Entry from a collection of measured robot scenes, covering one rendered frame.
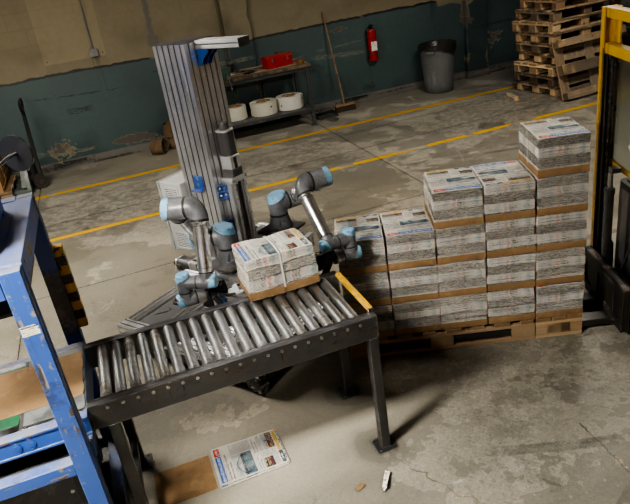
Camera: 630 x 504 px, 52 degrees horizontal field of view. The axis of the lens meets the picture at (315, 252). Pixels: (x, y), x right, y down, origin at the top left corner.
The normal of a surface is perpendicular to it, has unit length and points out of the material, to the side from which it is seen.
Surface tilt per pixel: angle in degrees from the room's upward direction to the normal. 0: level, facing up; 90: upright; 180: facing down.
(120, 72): 90
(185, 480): 0
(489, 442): 0
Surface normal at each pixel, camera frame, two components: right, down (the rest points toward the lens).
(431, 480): -0.14, -0.89
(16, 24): 0.33, 0.37
